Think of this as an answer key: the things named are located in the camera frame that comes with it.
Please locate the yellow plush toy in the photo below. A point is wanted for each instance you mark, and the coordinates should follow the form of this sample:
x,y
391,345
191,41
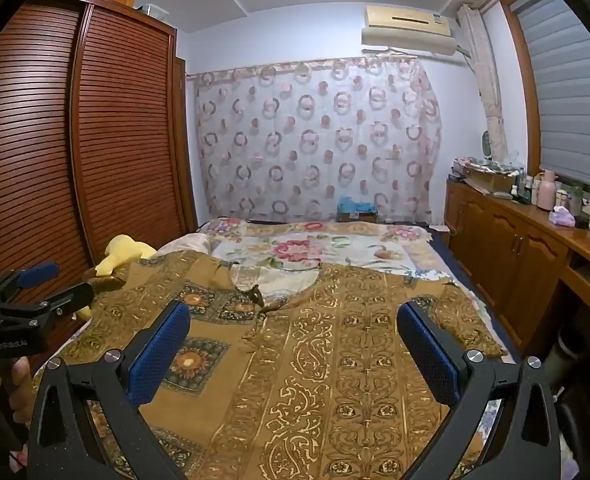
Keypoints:
x,y
120,255

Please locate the grey window blind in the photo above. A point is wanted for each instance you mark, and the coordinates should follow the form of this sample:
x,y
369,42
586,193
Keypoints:
x,y
565,85

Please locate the person's left hand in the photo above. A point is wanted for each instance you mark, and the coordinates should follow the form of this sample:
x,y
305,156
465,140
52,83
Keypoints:
x,y
21,390

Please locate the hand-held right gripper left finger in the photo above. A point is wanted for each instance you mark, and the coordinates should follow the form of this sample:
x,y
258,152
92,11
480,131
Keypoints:
x,y
157,355

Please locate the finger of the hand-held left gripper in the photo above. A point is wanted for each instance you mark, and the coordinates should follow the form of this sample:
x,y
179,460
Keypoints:
x,y
40,272
72,297

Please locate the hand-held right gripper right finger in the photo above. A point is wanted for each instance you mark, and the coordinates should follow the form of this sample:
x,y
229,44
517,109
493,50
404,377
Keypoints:
x,y
432,355

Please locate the clear storage box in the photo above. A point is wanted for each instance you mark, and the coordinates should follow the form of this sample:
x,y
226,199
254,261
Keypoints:
x,y
155,10

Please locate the pink thermos bottle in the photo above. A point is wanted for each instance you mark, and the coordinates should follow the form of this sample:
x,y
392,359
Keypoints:
x,y
546,192

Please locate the cardboard box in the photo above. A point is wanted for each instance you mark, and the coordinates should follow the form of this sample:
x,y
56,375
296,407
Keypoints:
x,y
490,180

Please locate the wooden sideboard cabinet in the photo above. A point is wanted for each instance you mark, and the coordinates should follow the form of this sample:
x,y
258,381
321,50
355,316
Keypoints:
x,y
505,245

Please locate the tied beige window curtain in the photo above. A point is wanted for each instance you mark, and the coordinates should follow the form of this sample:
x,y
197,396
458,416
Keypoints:
x,y
487,85

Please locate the purple soft object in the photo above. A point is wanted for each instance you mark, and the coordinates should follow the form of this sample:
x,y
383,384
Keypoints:
x,y
561,217

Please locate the brown patterned garment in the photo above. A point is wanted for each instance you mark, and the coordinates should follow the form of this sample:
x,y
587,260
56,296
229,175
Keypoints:
x,y
300,385

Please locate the blue cloth bundle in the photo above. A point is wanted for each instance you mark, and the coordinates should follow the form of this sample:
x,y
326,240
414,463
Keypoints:
x,y
355,205

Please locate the grey round bin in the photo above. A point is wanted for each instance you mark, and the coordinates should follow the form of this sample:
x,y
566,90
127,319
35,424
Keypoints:
x,y
570,360

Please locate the wooden louvered wardrobe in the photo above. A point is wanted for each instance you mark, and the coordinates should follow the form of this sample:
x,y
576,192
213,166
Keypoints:
x,y
100,135

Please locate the green bottle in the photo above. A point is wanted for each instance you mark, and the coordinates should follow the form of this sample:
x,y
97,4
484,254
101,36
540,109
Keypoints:
x,y
575,200

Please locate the small desk fan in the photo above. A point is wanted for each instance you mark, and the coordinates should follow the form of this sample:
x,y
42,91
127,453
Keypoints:
x,y
487,144

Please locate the beige air conditioner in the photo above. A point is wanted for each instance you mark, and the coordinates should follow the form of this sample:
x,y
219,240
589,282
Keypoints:
x,y
405,27

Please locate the pink pillow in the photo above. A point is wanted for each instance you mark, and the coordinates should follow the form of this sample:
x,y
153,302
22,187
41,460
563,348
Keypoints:
x,y
185,246

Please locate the floral blanket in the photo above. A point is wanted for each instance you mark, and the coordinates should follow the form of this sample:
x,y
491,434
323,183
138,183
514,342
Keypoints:
x,y
295,250

